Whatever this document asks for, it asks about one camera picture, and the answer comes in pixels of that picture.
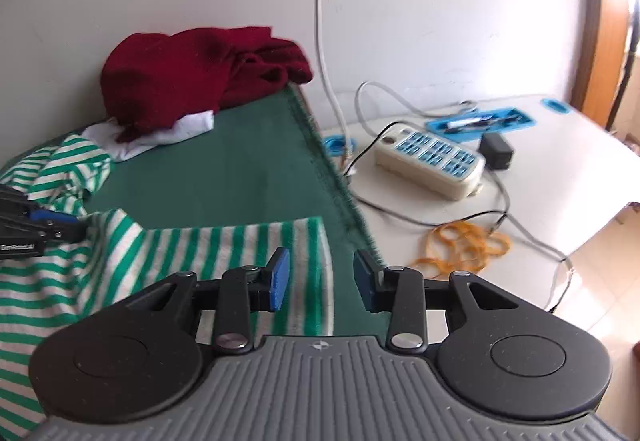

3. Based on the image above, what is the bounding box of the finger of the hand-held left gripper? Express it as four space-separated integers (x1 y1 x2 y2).
30 207 78 223
37 216 90 243

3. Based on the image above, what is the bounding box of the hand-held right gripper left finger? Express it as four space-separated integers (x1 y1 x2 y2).
125 247 292 356

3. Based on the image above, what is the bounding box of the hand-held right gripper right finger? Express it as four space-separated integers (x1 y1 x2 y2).
353 250 518 355

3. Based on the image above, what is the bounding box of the green white striped garment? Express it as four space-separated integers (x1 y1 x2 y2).
0 133 335 439

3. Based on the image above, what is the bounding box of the bunch of yellow rubber bands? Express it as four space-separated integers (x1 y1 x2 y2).
415 221 514 280

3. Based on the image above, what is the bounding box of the green table cloth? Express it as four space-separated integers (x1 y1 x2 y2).
0 83 396 338

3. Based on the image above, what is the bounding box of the white power strip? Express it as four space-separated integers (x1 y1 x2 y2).
375 122 487 200

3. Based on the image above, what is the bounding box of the black power adapter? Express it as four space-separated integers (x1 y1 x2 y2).
478 132 516 170

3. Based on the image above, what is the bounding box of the dark red sweater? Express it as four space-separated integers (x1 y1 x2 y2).
100 27 314 144

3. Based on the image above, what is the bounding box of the blue tray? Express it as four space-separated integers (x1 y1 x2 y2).
425 107 537 134

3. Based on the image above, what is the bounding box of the black pole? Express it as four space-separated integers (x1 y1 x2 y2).
604 0 640 132

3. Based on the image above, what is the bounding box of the black cable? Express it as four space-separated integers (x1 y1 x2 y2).
344 121 512 228

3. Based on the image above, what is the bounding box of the grey power cable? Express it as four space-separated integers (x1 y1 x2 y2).
355 81 574 313

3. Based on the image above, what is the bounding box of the white wall cable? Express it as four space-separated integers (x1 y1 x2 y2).
314 0 352 158

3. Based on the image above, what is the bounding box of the wooden door frame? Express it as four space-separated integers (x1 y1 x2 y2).
570 0 632 126

